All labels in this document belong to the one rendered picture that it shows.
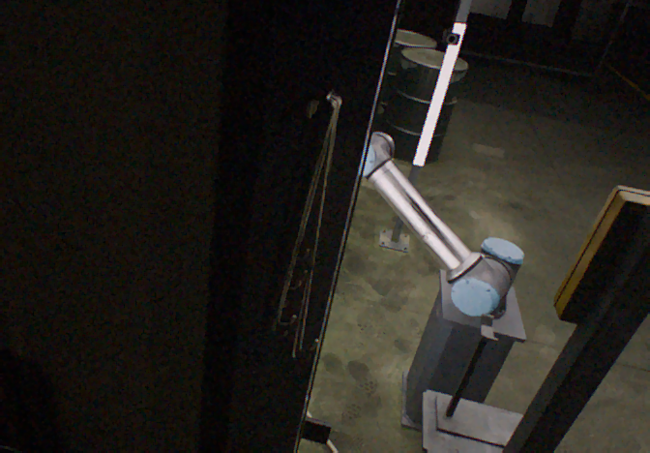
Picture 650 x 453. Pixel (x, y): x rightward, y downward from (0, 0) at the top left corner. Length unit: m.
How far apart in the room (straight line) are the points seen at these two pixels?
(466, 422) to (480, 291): 0.47
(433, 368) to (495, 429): 0.72
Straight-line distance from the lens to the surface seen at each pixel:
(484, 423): 1.47
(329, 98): 0.76
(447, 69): 2.91
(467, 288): 1.76
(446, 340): 2.04
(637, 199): 0.93
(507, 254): 1.91
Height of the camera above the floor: 1.87
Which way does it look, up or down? 31 degrees down
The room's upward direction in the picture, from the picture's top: 11 degrees clockwise
